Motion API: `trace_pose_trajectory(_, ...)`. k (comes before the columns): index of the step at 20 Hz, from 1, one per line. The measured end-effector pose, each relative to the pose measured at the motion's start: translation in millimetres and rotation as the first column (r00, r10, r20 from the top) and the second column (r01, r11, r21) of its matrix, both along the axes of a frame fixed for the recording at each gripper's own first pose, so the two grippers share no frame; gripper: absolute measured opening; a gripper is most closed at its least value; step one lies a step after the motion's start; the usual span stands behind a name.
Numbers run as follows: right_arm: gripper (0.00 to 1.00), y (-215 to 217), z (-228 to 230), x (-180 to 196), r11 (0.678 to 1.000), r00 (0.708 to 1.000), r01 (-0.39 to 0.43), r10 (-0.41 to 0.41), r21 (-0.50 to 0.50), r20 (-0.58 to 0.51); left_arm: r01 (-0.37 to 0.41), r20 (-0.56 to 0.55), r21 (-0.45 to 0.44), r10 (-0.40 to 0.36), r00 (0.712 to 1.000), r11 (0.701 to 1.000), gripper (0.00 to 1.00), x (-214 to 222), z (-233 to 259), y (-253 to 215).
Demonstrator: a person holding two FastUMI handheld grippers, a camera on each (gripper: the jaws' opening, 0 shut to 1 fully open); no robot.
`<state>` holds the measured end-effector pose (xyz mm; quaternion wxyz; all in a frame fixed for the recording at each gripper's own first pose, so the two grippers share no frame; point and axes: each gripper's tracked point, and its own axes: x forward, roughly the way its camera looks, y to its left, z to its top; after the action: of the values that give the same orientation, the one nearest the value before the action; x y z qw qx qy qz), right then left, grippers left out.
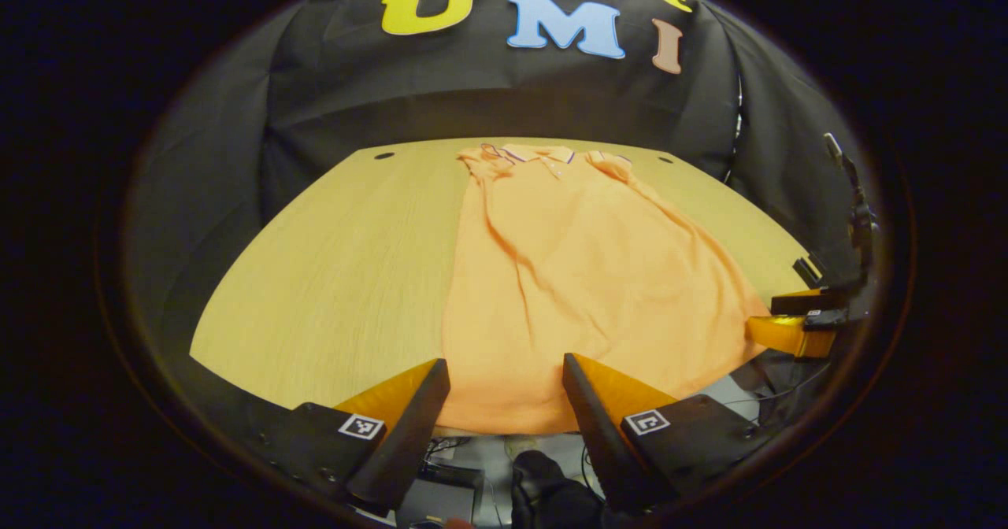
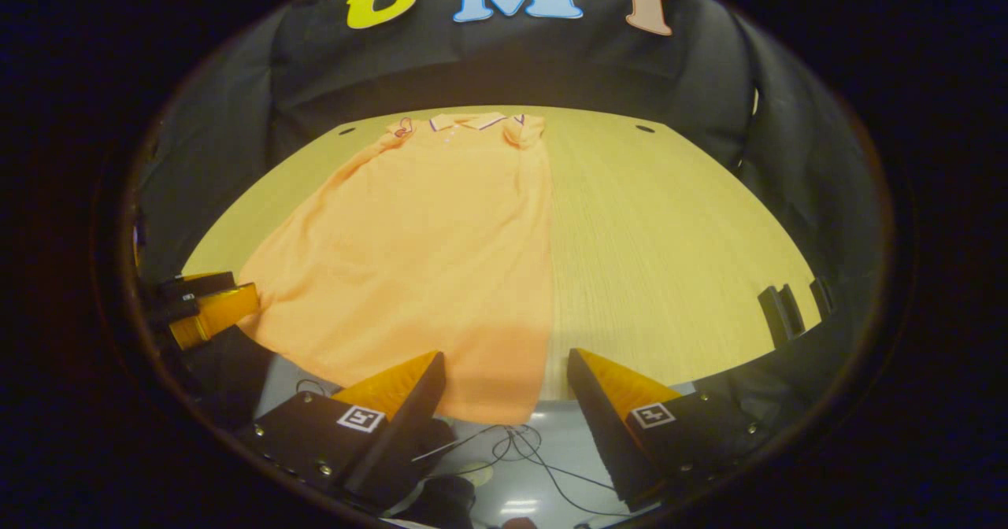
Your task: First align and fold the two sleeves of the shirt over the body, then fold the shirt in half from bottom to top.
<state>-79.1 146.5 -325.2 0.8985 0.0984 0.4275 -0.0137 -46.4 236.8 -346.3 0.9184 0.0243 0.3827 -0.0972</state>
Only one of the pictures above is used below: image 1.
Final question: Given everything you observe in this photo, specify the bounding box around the orange T-shirt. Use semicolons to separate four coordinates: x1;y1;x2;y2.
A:
439;143;771;435

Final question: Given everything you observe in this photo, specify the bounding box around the grey box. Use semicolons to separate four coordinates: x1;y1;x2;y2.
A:
394;466;486;527

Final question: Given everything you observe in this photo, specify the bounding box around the dark cloth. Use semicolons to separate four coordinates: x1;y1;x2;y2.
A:
510;450;609;529

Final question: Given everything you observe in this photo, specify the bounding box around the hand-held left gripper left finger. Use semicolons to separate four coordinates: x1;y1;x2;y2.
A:
252;358;451;516

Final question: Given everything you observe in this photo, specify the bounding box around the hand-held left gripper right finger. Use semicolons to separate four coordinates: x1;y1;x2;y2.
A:
561;353;769;514

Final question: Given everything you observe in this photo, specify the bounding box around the black backdrop cloth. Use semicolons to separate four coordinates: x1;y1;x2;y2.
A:
126;0;867;357

